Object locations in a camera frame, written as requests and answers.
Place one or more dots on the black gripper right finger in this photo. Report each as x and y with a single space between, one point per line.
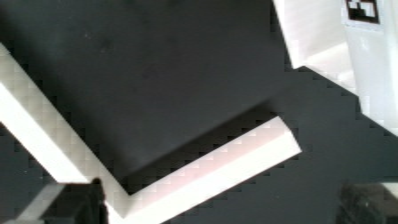
368 205

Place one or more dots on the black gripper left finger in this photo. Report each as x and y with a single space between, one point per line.
67 204

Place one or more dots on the white drawer cabinet box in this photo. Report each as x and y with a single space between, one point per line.
341 39

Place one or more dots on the white U-shaped barrier frame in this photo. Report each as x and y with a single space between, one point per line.
213 173

